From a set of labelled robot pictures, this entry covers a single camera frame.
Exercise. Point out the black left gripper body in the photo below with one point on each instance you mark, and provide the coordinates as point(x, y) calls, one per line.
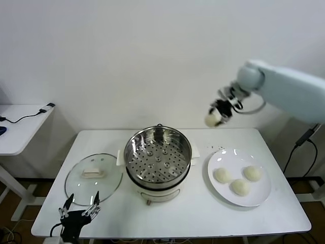
point(72, 219)

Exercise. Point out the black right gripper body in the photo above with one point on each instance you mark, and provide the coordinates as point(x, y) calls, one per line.
point(224, 108)

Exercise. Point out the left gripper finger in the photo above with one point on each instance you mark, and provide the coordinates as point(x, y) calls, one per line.
point(69, 202)
point(96, 199)

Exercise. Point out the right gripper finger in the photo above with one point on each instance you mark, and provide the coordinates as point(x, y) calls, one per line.
point(226, 120)
point(212, 108)

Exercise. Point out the white steamed baozi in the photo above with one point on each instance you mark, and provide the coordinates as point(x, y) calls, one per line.
point(240, 187)
point(223, 175)
point(212, 120)
point(252, 173)

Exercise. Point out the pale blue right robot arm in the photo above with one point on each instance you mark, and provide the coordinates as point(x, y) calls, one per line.
point(292, 89)

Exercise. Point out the steel steamer pot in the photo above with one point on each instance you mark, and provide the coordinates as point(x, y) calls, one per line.
point(162, 195)

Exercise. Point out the perforated steel steamer basket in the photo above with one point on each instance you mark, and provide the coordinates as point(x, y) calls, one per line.
point(157, 162)

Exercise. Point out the white round plate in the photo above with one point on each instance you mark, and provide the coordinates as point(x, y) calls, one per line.
point(228, 157)

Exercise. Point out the white side table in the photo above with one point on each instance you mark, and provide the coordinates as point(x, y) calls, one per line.
point(25, 132)

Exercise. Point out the dark blue object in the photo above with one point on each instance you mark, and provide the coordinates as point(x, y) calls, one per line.
point(3, 130)

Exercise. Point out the white desk with black label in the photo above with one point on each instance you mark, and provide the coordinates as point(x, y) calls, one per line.
point(317, 186)

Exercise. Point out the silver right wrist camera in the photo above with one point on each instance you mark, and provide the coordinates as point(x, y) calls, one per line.
point(232, 97)

